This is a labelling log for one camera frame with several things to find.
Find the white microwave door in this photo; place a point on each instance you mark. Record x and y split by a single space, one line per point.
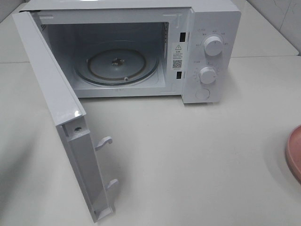
68 115

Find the glass microwave turntable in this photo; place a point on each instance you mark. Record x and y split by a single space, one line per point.
116 66

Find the white microwave oven body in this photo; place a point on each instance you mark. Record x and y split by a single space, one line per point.
174 30

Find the pink plate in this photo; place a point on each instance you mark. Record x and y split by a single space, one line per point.
293 153

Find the round white door release button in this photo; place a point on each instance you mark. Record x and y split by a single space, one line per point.
203 94

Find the white microwave knob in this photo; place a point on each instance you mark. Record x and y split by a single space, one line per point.
207 75
213 45

